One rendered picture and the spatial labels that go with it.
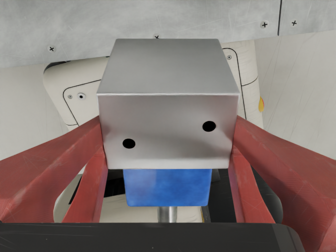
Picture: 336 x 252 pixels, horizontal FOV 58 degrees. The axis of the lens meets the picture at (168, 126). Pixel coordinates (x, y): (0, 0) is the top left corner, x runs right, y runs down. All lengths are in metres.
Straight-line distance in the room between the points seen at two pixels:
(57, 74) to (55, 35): 0.65
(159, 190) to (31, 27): 0.18
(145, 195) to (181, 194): 0.02
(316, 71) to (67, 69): 0.89
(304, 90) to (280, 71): 0.14
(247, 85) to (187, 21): 0.65
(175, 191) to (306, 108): 1.23
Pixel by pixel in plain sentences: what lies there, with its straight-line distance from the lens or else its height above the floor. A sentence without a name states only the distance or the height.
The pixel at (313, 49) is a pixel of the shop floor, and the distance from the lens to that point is 1.24.
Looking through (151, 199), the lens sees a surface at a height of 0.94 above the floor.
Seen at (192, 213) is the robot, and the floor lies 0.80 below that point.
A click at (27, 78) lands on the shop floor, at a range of 1.29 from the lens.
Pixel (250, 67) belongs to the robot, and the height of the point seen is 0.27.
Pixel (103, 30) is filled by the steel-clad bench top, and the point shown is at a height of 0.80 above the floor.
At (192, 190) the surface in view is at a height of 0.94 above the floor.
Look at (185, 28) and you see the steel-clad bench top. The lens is 0.26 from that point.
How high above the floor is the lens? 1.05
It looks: 55 degrees down
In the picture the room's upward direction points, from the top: 180 degrees clockwise
